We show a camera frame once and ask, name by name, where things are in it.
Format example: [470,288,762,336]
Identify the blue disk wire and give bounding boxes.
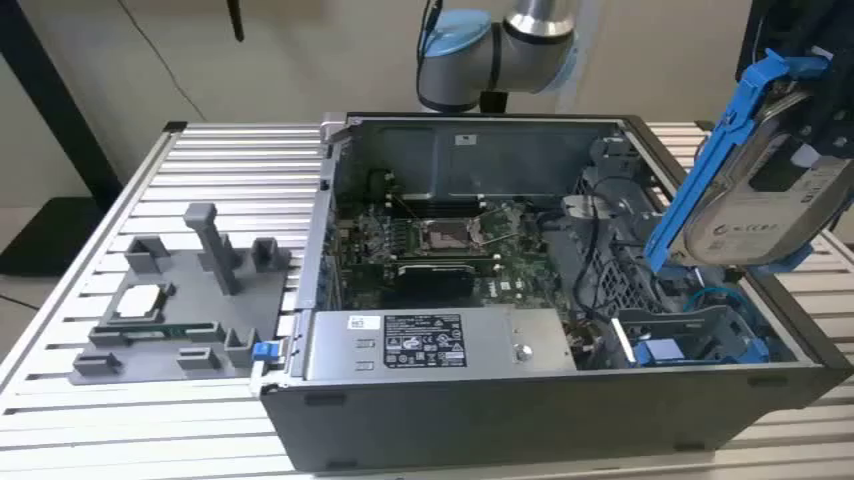
[686,282,742,321]

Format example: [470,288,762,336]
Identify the black open PC case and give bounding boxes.
[249,110,854,474]

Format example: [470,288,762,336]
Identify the CPU socket with locking lever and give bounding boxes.
[412,204,522,257]

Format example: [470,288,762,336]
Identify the coloured power wire bundle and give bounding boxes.
[563,319,602,357]

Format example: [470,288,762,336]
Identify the green RAM stick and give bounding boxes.
[125,324,221,341]

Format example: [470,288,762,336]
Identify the gray parts rack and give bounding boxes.
[69,202,295,386]

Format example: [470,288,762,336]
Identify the dark plastic disk bay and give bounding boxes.
[610,299,799,371]

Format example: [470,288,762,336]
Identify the gray metal drive cage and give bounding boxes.
[539,134,688,321]

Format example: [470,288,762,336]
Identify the black hanging strap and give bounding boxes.
[224,0,247,45]

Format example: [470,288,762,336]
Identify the long black wire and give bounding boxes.
[571,174,642,321]

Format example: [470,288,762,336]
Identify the silver CPU chip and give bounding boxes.
[112,284,172,321]

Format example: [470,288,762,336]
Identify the hard disk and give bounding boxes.
[643,47,854,276]

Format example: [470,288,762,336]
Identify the green Dell motherboard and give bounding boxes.
[332,199,568,311]

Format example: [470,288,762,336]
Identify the silver power supply unit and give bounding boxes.
[303,307,579,379]

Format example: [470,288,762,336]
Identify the thin dark wall cable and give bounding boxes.
[123,0,209,124]

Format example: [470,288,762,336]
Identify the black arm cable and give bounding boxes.
[416,0,447,64]

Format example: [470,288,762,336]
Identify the black graphics card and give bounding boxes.
[396,263,479,297]

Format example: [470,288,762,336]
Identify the empty blue disk carrier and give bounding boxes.
[632,341,683,362]

